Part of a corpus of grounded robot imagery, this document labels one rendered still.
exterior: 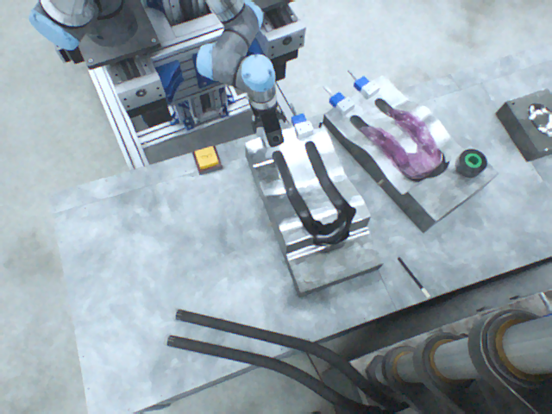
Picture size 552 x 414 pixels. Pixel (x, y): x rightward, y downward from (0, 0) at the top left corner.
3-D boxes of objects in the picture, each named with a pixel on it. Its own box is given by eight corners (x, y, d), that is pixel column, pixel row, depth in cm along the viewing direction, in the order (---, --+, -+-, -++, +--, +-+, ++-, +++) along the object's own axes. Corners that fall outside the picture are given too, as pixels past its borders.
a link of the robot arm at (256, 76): (245, 46, 108) (279, 58, 107) (250, 70, 119) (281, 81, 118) (232, 76, 107) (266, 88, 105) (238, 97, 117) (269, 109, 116)
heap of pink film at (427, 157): (354, 132, 151) (359, 118, 144) (395, 104, 156) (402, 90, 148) (409, 191, 144) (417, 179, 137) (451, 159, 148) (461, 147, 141)
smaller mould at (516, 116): (495, 113, 162) (505, 101, 156) (535, 100, 164) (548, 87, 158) (526, 162, 155) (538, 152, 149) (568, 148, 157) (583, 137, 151)
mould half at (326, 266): (245, 155, 154) (243, 134, 141) (317, 134, 158) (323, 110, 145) (298, 297, 136) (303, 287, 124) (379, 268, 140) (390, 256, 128)
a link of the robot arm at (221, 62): (215, 47, 120) (254, 61, 119) (196, 80, 116) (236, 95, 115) (211, 23, 113) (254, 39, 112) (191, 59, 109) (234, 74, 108)
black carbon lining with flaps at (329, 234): (268, 155, 146) (269, 141, 137) (316, 141, 149) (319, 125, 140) (308, 255, 134) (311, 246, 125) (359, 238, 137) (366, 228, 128)
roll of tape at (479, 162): (449, 168, 141) (454, 162, 138) (462, 149, 144) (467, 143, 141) (473, 182, 140) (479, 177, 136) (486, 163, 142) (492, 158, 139)
